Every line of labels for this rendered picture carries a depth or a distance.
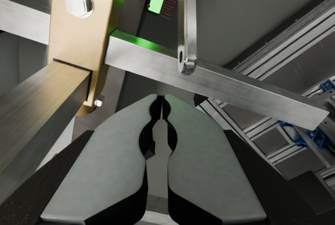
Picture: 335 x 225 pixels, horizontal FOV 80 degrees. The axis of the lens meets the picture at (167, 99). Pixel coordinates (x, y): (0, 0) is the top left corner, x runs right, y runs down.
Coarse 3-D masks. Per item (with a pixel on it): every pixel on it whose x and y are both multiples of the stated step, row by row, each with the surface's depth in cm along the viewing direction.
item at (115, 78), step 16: (128, 0) 32; (144, 0) 32; (128, 16) 33; (144, 16) 37; (128, 32) 34; (112, 80) 38; (112, 96) 40; (96, 112) 42; (112, 112) 42; (80, 128) 44
